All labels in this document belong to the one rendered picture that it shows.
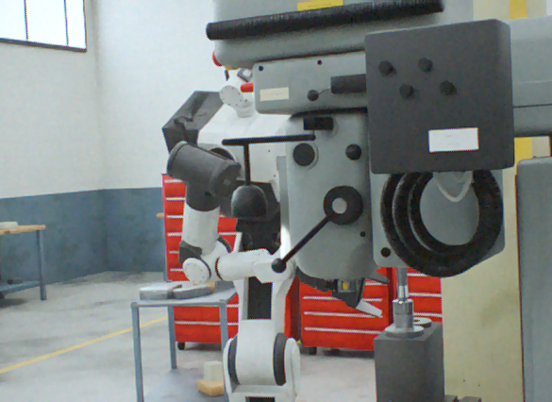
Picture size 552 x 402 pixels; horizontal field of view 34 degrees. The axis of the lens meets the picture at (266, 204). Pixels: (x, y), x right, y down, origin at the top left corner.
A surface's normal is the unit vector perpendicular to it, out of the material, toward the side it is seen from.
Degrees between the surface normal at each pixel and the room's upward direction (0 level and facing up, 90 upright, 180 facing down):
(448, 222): 90
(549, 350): 88
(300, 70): 90
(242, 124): 33
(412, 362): 90
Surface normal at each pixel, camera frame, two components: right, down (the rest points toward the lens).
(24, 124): 0.89, -0.02
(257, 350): -0.25, -0.43
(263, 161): 0.34, 0.41
